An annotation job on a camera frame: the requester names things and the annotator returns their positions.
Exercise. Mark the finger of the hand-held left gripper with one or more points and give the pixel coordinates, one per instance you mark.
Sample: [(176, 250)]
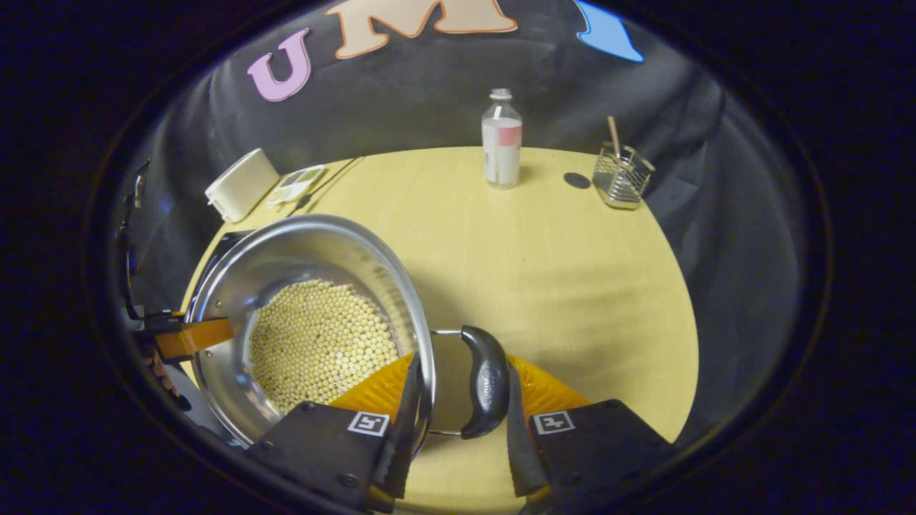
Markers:
[(193, 337)]

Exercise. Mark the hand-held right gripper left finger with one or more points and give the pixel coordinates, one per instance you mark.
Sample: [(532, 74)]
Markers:
[(402, 443)]

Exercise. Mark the white divided dish of beans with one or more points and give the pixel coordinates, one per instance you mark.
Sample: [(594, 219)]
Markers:
[(295, 184)]

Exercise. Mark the heap of yellow soybeans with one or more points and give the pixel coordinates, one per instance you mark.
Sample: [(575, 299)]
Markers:
[(322, 343)]

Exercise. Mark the clear bottle with pink label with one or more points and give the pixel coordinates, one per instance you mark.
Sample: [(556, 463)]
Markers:
[(501, 154)]

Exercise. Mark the black induction cooktop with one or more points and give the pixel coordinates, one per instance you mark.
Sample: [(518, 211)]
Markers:
[(217, 248)]

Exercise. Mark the wooden stick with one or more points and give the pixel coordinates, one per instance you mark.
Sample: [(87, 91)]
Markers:
[(613, 136)]

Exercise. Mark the black round disc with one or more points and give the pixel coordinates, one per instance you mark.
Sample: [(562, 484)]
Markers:
[(577, 180)]

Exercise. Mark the white toaster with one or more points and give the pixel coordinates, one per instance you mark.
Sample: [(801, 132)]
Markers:
[(240, 186)]

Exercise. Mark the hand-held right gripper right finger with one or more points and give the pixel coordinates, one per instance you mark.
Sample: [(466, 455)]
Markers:
[(522, 458)]

